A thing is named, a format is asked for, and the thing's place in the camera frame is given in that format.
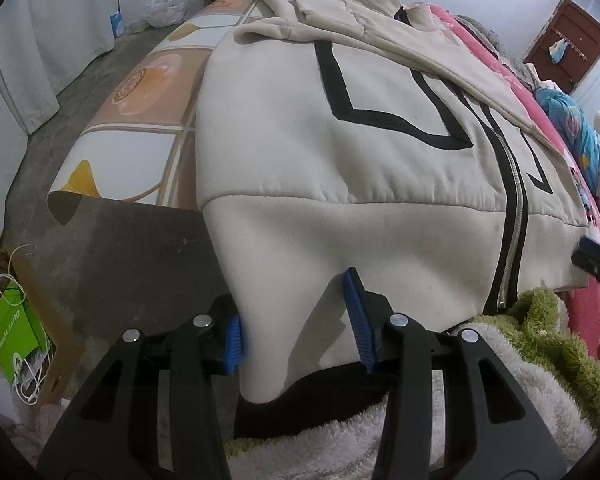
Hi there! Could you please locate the beige zip jacket black trim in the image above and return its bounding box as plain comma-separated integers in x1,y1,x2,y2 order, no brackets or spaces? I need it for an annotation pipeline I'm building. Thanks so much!
194,0,592,404

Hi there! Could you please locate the pink floral blanket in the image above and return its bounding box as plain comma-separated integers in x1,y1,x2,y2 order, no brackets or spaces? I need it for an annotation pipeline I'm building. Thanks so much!
429,3,600,359

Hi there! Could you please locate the green fluffy sleeve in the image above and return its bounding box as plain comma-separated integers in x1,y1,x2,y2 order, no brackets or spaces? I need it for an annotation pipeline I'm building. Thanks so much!
471,287,600,430

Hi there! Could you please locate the blue patterned garment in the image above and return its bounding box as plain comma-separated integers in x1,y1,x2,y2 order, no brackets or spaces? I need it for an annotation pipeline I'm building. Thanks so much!
534,87,600,197

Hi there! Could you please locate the green paper bag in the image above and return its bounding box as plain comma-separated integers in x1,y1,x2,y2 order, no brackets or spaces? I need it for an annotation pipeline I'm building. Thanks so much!
0,282,50,384

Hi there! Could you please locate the white fluffy robe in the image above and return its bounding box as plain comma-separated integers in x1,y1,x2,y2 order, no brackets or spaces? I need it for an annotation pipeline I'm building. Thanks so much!
224,320,598,480

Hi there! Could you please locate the dark red wooden door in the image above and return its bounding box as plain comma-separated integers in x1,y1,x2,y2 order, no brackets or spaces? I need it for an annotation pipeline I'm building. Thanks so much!
524,0,600,93

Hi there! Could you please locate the grey lace pillow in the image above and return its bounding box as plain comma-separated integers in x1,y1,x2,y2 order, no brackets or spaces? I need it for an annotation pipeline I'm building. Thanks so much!
455,15,541,92

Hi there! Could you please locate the patterned bed sheet mattress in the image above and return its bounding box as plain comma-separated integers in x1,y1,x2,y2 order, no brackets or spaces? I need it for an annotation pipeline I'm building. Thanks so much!
47,0,361,226

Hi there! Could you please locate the small blue carton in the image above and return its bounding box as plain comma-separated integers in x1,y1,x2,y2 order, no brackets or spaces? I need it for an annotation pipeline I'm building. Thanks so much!
109,10,124,38

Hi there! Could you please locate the white plastic bag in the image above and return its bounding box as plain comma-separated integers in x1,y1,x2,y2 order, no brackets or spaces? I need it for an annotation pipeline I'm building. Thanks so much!
140,0,204,28

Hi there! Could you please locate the white curtain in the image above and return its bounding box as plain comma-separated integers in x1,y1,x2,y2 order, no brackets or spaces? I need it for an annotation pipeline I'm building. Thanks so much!
0,0,114,239

